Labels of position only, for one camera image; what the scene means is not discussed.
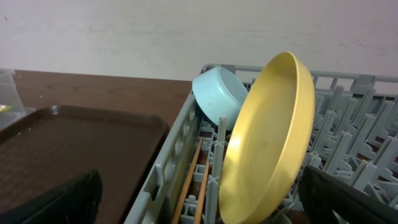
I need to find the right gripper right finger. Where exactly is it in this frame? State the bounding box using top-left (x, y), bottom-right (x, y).
top-left (298, 166), bottom-right (397, 224)

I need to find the lower clear plastic bin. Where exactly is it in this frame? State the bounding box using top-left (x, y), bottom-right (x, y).
top-left (24, 107), bottom-right (35, 114)

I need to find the green orange snack wrapper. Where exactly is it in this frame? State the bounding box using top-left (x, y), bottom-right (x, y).
top-left (0, 105), bottom-right (12, 113)

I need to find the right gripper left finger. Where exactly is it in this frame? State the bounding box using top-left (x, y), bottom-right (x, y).
top-left (1, 169), bottom-right (103, 224)

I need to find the grey dishwasher rack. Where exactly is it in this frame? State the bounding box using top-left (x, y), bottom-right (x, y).
top-left (125, 72), bottom-right (397, 223)

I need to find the dark brown serving tray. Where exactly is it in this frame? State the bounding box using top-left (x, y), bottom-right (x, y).
top-left (1, 106), bottom-right (169, 223)

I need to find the yellow plate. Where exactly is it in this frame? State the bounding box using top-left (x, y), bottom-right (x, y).
top-left (218, 52), bottom-right (315, 223)

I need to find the upper clear plastic bin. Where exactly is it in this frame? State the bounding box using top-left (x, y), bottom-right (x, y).
top-left (0, 68), bottom-right (26, 129)

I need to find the wooden chopstick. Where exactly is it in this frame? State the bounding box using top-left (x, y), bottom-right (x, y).
top-left (170, 138), bottom-right (203, 224)
top-left (194, 161), bottom-right (210, 224)

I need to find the light blue bowl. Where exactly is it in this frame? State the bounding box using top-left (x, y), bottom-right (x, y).
top-left (192, 67), bottom-right (248, 131)

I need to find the clear plastic bin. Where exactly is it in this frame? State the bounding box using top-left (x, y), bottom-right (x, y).
top-left (24, 107), bottom-right (35, 114)
top-left (0, 68), bottom-right (26, 129)

